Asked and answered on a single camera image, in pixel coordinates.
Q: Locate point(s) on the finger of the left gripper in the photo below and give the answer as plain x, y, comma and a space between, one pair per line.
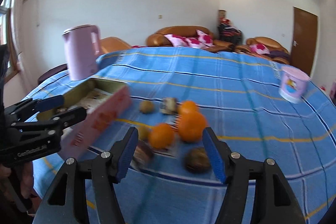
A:
29, 107
68, 117

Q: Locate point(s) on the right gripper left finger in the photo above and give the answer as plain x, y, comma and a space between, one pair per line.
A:
65, 200

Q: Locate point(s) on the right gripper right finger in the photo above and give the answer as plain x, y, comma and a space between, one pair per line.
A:
274, 200

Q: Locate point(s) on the pink metal tin box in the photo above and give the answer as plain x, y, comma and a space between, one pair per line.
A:
104, 101

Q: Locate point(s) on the dark mangosteen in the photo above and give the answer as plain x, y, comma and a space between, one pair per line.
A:
197, 161

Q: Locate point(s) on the brown kiwi fruit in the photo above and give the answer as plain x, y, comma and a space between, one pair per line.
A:
146, 107
143, 133

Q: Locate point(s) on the medium orange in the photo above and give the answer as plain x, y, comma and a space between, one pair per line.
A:
161, 136

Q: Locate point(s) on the large orange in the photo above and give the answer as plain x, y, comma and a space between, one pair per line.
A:
190, 126

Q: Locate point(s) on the person's left hand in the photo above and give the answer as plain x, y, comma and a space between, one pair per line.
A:
23, 177

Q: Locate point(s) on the dark purple stool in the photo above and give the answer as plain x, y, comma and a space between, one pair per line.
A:
52, 72

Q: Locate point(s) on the pink electric kettle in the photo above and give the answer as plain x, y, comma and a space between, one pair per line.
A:
82, 48

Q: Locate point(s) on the brown leather chair back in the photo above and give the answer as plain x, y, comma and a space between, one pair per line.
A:
113, 44

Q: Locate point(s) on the window with curtain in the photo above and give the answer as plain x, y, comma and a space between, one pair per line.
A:
12, 35

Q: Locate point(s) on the pink cartoon plastic cup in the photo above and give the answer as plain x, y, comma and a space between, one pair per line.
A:
293, 84

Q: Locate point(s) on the blue plaid tablecloth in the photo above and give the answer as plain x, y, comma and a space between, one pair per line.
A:
178, 135

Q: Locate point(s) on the small orange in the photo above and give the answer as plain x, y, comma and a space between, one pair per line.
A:
187, 107

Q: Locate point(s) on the brown leather long sofa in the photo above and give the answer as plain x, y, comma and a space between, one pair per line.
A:
188, 36

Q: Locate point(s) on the brown leather armchair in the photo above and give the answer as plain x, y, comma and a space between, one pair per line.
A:
277, 54

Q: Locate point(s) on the armchair pink floral cushion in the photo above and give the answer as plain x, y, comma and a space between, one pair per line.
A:
259, 49

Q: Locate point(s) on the brown wooden door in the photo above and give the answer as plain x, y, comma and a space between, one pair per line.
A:
305, 32

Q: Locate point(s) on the stacked dark chairs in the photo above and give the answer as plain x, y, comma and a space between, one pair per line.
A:
229, 33

